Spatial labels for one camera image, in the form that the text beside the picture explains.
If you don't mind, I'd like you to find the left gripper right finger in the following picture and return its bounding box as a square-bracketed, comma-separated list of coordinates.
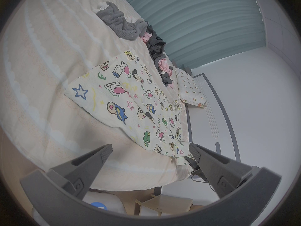
[189, 143, 253, 201]

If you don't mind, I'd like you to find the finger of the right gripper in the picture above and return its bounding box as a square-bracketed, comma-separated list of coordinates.
[184, 156, 208, 183]

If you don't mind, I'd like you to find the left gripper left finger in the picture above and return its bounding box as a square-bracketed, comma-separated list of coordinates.
[46, 144, 114, 200]

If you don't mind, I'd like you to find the white printed pyjama top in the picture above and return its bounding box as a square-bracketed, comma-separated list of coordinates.
[65, 50, 192, 167]

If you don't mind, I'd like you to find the bed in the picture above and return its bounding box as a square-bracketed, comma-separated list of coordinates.
[0, 0, 241, 195]

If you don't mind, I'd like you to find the pile of clothes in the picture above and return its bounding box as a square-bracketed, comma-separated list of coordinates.
[95, 1, 175, 87]

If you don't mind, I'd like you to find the small pale wooden table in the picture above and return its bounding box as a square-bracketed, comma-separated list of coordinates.
[135, 193, 194, 217]

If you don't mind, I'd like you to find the white printed pillow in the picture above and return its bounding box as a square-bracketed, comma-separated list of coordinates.
[175, 68, 207, 109]

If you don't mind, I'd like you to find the blue-green curtain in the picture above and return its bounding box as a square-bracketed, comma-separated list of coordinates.
[107, 0, 268, 66]

